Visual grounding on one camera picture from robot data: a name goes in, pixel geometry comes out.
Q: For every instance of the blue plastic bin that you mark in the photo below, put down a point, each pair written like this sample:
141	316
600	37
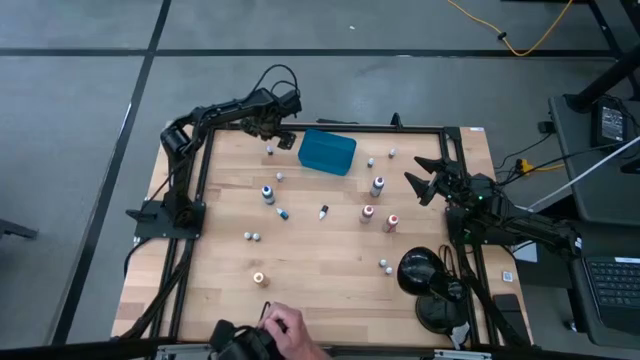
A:
327	152

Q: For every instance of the person's hand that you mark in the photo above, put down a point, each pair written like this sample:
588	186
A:
295	335

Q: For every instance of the yellow power plug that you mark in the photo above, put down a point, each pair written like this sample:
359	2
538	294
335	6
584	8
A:
522	165

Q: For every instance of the black power adapter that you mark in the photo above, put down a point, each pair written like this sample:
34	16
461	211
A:
611	124

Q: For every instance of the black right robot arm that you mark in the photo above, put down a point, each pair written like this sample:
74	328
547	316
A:
540	230

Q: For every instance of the flat black phone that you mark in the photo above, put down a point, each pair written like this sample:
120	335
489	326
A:
507	303

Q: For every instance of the small blue dye bottle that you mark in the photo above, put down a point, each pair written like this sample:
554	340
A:
282	214

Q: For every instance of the black aluminium table frame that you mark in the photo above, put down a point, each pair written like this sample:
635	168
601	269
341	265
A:
380	128

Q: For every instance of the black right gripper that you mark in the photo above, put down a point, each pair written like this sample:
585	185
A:
460	185

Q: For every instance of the large pink food coloring bottle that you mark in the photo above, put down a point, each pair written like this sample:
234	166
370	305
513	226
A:
367	212

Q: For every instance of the small black dye bottle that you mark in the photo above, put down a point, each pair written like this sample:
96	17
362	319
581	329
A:
323	212

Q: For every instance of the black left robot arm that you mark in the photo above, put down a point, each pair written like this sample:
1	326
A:
175	140

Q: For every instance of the black stand leg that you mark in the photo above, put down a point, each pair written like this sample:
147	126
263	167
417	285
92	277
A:
605	80

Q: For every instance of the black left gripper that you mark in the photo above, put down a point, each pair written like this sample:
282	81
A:
262	120

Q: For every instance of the small white tag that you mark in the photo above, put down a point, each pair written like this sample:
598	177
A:
507	276

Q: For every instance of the dark gray furniture foot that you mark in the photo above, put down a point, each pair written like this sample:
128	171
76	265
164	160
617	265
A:
15	230

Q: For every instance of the black desk lamp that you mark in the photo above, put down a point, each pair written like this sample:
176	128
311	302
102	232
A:
420	270

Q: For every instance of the white paper sheet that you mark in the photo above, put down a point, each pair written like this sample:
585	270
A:
527	252

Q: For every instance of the white rod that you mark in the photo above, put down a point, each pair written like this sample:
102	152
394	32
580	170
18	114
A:
585	172

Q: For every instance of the black hand-held device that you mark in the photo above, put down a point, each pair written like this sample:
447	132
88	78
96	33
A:
235	342

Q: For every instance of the large blue food coloring bottle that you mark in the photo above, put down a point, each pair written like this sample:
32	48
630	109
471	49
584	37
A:
267	192

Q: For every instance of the black laptop keyboard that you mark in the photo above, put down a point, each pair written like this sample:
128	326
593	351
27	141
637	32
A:
615	285

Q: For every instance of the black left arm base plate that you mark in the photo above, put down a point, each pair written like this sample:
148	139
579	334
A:
150	227

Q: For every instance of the dark gray side desk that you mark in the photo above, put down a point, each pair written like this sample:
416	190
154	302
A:
600	200

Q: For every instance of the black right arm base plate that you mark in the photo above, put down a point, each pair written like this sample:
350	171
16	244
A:
457	225

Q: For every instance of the large red food coloring bottle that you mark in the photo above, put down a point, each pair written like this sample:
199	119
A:
391	221

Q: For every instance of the large yellow food coloring bottle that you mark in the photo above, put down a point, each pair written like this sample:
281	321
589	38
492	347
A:
259	278

